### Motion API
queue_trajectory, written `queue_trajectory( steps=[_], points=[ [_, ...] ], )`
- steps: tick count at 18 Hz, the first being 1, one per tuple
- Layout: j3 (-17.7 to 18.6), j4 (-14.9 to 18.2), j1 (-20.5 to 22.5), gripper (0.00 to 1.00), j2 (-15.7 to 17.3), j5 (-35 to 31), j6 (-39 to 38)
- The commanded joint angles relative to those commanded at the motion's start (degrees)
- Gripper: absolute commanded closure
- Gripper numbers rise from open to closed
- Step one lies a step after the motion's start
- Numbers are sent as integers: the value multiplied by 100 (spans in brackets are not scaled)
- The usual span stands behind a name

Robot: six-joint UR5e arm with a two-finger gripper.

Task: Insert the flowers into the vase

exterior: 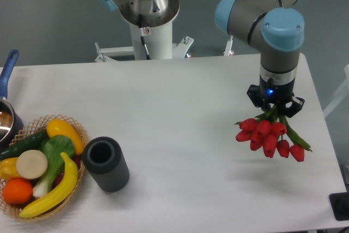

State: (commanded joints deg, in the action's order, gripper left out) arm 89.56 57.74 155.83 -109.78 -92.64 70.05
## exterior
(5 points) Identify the white table clamp bracket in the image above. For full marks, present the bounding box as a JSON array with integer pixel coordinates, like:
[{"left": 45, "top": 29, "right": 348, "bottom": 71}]
[{"left": 94, "top": 36, "right": 194, "bottom": 62}]

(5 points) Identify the dark grey ribbed vase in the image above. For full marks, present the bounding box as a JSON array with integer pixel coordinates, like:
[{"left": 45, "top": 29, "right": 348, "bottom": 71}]
[{"left": 82, "top": 136, "right": 130, "bottom": 192}]

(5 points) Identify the yellow bell pepper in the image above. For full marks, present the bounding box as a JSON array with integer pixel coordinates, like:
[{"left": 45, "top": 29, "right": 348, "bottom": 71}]
[{"left": 1, "top": 157, "right": 21, "bottom": 181}]

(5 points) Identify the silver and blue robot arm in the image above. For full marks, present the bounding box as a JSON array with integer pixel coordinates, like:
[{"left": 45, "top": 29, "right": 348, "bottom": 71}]
[{"left": 99, "top": 0, "right": 305, "bottom": 117}]

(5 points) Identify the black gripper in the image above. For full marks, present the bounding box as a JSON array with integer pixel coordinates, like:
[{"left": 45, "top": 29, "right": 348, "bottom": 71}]
[{"left": 246, "top": 69, "right": 305, "bottom": 117}]

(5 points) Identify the white frame at right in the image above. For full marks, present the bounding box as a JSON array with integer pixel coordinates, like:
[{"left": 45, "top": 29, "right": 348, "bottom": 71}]
[{"left": 323, "top": 64, "right": 348, "bottom": 118}]

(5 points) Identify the blue handled saucepan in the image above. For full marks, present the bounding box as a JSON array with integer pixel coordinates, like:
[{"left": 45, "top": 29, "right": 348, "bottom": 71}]
[{"left": 1, "top": 50, "right": 23, "bottom": 153}]

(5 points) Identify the black device at edge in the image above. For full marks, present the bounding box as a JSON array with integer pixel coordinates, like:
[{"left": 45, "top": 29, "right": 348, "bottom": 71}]
[{"left": 329, "top": 192, "right": 349, "bottom": 221}]

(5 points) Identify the yellow lemon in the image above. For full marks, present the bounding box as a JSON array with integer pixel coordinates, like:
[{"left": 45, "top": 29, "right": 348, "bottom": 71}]
[{"left": 46, "top": 118, "right": 84, "bottom": 156}]

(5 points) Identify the red tulip bouquet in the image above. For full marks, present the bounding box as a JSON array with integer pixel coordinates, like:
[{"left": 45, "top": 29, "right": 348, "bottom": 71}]
[{"left": 235, "top": 106, "right": 312, "bottom": 162}]

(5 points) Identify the green bok choy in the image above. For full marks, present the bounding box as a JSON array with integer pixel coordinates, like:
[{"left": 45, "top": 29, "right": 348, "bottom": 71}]
[{"left": 33, "top": 135, "right": 75, "bottom": 199}]

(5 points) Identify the red vegetable in basket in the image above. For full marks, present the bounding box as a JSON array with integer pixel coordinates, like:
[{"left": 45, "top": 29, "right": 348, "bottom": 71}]
[{"left": 54, "top": 156, "right": 81, "bottom": 187}]

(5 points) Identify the orange fruit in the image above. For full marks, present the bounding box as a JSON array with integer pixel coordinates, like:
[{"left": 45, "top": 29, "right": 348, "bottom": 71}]
[{"left": 2, "top": 178, "right": 33, "bottom": 205}]

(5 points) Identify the dark green cucumber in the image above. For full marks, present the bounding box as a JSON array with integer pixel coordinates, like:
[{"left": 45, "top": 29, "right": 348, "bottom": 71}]
[{"left": 1, "top": 129, "right": 49, "bottom": 160}]

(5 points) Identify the yellow banana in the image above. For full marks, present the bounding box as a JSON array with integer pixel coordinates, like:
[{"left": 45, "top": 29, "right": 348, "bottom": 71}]
[{"left": 19, "top": 152, "right": 79, "bottom": 219}]

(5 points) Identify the beige round disc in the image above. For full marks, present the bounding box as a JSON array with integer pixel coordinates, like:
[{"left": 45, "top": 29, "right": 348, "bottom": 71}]
[{"left": 16, "top": 150, "right": 48, "bottom": 180}]

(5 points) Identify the woven wicker basket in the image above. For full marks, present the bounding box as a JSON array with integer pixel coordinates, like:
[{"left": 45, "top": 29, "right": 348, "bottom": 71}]
[{"left": 1, "top": 115, "right": 88, "bottom": 222}]

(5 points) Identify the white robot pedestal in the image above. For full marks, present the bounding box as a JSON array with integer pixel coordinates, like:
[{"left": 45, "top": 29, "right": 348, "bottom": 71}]
[{"left": 129, "top": 22, "right": 172, "bottom": 60}]

